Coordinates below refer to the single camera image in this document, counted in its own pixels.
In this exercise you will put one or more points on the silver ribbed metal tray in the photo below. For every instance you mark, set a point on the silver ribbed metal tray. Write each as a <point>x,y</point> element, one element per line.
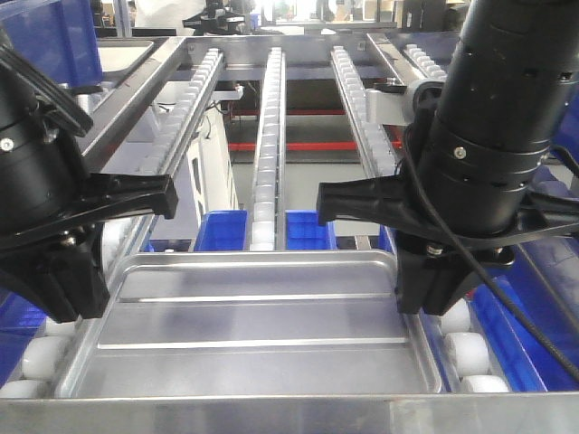
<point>246,324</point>

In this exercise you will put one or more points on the grey tray far left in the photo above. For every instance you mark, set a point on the grey tray far left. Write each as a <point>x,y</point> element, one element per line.
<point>117,56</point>

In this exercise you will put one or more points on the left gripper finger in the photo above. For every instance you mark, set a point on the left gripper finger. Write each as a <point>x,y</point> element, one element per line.
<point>105,197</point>

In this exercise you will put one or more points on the right steel divider rail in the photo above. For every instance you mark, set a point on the right steel divider rail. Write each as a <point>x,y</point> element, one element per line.
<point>399,69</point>

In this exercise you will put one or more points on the middle white roller track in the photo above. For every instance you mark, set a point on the middle white roller track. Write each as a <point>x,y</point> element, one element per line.
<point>266,221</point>

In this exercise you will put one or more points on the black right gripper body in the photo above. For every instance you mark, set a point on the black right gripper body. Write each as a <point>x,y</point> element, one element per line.
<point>438,266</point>

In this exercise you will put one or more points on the blue crate lower left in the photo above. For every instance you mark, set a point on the blue crate lower left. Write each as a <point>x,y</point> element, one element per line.
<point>20,321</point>

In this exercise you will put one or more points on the far right roller track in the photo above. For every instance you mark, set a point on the far right roller track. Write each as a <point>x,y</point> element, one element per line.
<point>421,61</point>

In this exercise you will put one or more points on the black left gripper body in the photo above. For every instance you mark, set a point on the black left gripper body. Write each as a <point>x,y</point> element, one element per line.
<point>63,278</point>

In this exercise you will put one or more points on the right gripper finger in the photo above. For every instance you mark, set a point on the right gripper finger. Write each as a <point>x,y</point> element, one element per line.
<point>381,200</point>

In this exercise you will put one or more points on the red metal floor frame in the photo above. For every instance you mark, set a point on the red metal floor frame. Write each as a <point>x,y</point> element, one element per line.
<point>306,130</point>

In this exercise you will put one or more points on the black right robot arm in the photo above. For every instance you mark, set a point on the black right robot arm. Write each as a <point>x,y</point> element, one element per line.
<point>476,150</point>

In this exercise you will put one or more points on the blue crate below middle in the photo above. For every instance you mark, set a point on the blue crate below middle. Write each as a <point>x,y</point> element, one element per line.
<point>226,230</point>

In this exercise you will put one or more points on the steel front shelf rail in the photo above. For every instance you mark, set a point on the steel front shelf rail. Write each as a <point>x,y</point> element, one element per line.
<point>444,413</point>

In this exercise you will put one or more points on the right white roller track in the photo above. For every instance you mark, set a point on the right white roller track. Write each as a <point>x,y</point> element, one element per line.
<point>455,343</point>

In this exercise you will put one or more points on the steel divider rail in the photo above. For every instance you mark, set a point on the steel divider rail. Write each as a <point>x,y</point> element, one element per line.
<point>124,105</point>
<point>399,69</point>

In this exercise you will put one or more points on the blue bin upper left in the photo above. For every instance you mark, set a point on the blue bin upper left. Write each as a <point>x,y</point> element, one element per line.
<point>56,37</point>

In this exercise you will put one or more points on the left steel divider rail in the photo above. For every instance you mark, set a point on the left steel divider rail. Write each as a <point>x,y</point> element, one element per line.
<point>124,105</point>

